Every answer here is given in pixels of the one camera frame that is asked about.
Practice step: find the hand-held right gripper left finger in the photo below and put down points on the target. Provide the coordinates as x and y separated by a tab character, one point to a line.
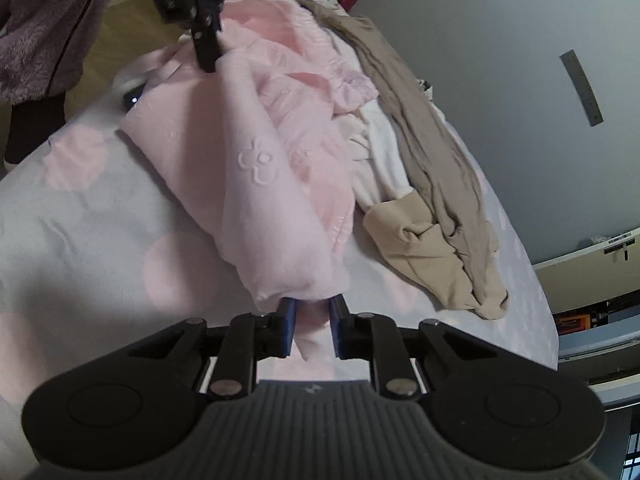
289	327

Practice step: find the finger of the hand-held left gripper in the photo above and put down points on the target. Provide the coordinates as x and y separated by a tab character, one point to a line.
206	50

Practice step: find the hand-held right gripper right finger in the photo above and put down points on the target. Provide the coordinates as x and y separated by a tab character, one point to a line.
337	330

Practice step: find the light pink embossed garment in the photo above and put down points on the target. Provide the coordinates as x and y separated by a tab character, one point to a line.
240	170

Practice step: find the person's purple fleece jacket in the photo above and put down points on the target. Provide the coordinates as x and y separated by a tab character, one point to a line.
45	20

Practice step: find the white soft garment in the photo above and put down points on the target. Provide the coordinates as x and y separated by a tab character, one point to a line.
385	150

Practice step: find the beige tights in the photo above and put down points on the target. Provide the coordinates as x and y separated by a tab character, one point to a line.
435	160

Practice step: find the orange stool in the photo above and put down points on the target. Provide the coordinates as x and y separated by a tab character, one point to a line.
572	322

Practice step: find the cream room door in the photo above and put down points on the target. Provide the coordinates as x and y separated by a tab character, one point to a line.
575	280

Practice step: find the grey wall switch plate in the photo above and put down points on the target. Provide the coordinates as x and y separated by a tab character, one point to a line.
582	90

